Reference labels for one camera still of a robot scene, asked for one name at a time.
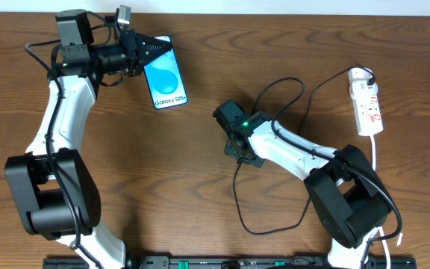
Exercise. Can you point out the white power strip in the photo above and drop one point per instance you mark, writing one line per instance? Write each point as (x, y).
(363, 90)

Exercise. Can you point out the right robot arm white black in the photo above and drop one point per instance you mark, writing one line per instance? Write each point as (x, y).
(348, 196)

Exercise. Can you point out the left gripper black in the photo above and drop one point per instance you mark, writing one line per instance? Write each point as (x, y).
(132, 52)

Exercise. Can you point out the blue Galaxy smartphone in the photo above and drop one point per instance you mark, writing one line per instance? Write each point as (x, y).
(165, 82)

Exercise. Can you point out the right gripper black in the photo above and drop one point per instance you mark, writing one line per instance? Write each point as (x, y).
(235, 150)

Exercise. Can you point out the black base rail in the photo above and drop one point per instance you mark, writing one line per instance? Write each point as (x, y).
(164, 262)

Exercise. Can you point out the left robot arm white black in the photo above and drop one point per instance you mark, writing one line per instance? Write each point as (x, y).
(54, 193)

